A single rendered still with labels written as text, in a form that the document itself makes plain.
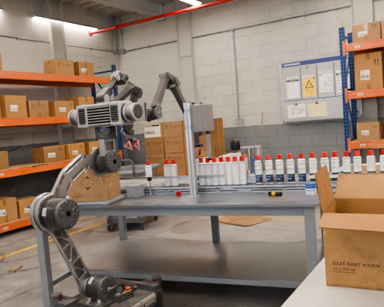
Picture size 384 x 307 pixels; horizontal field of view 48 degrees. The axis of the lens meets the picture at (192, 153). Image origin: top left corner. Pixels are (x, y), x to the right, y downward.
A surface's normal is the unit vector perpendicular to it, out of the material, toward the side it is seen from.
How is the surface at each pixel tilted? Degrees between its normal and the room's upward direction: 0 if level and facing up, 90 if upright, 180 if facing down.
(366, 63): 89
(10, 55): 90
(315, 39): 90
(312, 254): 90
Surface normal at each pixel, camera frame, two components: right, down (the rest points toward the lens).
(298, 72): -0.52, 0.11
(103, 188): -0.25, 0.09
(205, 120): 0.57, 0.01
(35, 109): 0.85, -0.03
